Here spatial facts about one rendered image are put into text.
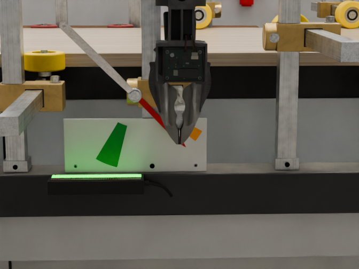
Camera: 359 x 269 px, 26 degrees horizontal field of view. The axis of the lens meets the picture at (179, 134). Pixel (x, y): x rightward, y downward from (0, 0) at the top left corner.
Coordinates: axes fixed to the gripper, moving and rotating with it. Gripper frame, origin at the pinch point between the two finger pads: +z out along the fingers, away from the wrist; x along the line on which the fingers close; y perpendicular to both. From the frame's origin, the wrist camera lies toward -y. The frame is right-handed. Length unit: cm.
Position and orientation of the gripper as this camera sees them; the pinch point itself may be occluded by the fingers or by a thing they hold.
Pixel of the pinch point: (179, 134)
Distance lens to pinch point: 114.5
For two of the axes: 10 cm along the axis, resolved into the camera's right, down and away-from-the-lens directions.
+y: 0.3, 1.7, -9.8
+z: -0.1, 9.8, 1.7
